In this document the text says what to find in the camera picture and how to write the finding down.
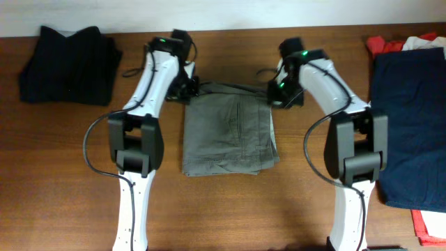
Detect red garment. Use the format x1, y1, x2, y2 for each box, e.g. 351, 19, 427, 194
366, 32, 438, 58

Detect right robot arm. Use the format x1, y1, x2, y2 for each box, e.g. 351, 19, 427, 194
268, 37, 388, 251

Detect white garment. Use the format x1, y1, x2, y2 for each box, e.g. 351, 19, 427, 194
402, 36, 446, 54

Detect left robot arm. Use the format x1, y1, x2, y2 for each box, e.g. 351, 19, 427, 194
107, 29, 199, 251

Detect black folded garment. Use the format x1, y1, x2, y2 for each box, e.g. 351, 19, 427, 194
19, 26, 123, 106

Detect navy blue garment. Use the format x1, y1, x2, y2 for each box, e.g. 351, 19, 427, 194
370, 47, 445, 213

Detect grey shorts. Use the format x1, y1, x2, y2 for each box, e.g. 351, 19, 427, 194
182, 82, 279, 176

